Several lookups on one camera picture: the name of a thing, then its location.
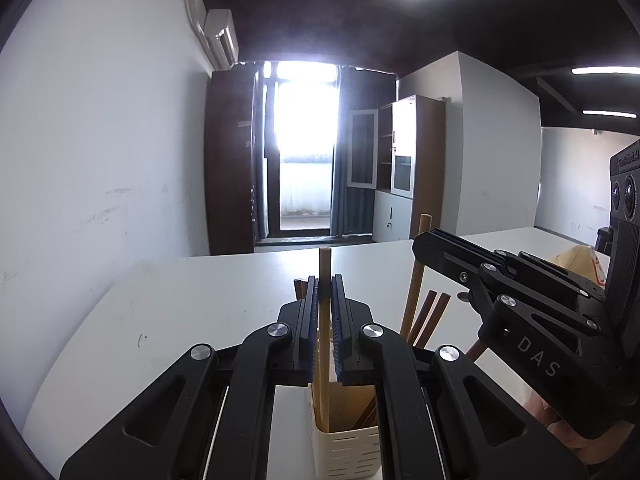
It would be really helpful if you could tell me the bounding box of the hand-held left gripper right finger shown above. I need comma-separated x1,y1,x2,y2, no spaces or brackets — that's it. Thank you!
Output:
331,274,591,480

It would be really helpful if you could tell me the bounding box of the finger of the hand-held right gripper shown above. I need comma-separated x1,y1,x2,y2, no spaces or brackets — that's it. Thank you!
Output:
431,228,607,302
411,231,602,337

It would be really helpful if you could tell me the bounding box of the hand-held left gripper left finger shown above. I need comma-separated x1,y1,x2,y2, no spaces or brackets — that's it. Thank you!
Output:
60,275,320,480

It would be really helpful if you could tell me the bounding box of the tan wooden chopstick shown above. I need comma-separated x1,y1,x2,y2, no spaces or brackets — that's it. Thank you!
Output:
318,247,333,432

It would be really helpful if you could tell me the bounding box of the beige plastic utensil holder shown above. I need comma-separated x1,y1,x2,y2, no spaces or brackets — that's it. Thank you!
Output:
306,383,384,480

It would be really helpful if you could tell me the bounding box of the person's right hand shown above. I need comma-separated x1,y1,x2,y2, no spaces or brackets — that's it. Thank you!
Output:
521,390,636,469

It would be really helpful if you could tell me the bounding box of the brown cabinet with white doors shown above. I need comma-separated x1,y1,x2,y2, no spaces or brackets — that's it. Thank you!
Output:
346,94,446,244

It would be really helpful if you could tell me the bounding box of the bright balcony glass door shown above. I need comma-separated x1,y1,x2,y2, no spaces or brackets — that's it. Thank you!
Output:
262,60,339,237

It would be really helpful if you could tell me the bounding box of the dark brown tall cabinet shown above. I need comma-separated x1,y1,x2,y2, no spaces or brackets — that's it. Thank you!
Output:
204,68,262,257

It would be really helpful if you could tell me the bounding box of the white air conditioner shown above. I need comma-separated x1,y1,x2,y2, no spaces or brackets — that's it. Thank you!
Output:
203,8,240,71

